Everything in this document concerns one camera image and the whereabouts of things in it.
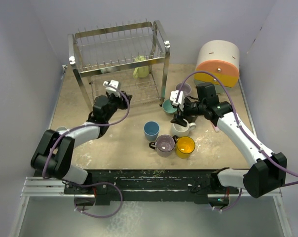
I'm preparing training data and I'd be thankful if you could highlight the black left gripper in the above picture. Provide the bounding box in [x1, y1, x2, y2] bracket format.
[105, 91, 131, 122]

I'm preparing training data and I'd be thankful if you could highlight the blue cup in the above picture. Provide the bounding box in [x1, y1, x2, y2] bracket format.
[144, 121, 160, 142]

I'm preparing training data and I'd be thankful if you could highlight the light green mug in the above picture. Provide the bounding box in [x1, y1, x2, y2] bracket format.
[133, 55, 149, 79]

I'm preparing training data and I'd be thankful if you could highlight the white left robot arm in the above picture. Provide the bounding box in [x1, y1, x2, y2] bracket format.
[31, 92, 132, 194]

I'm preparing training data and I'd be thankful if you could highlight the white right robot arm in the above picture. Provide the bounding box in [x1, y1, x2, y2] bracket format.
[170, 82, 287, 198]

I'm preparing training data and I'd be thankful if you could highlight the lilac mug near rack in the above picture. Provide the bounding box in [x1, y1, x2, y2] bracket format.
[176, 83, 192, 97]

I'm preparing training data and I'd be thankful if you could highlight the steel two-tier dish rack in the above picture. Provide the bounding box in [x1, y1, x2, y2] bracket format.
[67, 20, 171, 110]

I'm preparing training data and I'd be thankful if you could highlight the teal cup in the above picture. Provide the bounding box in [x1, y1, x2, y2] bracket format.
[162, 99, 177, 115]

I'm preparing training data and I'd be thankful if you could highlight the pink marker pen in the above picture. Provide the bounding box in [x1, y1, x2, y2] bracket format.
[213, 125, 220, 132]

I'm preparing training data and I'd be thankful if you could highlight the terracotta mug white inside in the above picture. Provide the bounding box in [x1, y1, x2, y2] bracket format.
[56, 126, 67, 132]

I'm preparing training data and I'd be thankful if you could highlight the round cream drawer cabinet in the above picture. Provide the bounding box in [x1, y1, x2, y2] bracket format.
[195, 40, 240, 88]

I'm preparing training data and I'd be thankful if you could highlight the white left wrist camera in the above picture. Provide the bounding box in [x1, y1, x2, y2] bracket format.
[103, 80, 120, 96]

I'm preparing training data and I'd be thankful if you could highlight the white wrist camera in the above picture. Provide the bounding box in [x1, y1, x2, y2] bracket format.
[170, 90, 185, 111]
[103, 80, 120, 96]

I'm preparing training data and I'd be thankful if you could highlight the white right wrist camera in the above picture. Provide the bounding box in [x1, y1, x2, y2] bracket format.
[170, 90, 185, 111]

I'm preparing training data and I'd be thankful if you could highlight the yellow mug black handle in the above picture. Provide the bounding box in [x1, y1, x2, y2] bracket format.
[173, 135, 195, 159]

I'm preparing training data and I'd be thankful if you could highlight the lilac mug black handle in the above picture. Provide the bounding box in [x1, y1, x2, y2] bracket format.
[149, 135, 175, 158]

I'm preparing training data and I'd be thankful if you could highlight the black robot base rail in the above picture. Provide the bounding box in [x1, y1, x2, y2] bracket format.
[34, 169, 240, 206]

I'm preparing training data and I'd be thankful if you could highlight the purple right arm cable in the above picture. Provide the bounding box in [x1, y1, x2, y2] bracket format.
[177, 71, 298, 212]

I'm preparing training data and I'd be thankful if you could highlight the aluminium frame rail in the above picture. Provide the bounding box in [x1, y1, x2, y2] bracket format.
[20, 177, 74, 197]

